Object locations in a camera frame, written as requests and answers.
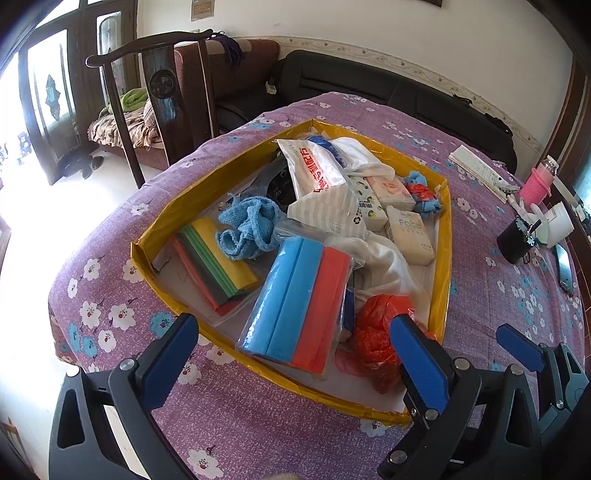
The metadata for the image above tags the red plastic bag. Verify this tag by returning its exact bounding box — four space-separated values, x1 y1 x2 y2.
335 294 438 394

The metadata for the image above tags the beige tissue pack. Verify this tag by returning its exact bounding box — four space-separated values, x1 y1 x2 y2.
386 206 435 266

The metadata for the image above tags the blue red sponge pack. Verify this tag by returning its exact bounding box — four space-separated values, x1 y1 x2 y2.
236 236 353 375

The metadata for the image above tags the blue red small cloth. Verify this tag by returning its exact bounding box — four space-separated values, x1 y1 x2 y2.
402 171 444 218

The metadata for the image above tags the white tissue pack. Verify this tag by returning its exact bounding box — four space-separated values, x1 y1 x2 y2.
366 176 416 211

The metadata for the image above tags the yellow green sponge pack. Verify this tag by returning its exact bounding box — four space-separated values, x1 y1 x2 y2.
171 217 260 316

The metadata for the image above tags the white red-lettered plastic bag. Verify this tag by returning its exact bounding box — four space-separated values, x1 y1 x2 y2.
276 139 369 239

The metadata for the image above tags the light blue towel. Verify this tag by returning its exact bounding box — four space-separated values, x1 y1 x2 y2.
215 196 284 261

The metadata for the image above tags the patterned tissue pack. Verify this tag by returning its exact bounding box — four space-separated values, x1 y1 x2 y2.
349 176 388 232

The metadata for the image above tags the purple floral tablecloth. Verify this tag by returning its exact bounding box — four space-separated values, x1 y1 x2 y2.
48 93 590 479

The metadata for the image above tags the black patterned cup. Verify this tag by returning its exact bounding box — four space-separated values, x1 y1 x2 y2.
496 216 542 265

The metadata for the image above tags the yellow cardboard box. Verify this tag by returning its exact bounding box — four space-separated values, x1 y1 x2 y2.
130 119 453 426

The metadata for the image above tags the pink water bottle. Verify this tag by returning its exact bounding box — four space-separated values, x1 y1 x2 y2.
519 155 559 208

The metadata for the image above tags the white paper booklet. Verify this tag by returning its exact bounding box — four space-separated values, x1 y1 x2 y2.
449 145 519 202

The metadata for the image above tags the black sofa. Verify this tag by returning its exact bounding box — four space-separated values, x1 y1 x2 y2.
216 50 518 174

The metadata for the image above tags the dark wooden chair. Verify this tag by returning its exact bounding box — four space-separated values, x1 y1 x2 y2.
85 29 218 187

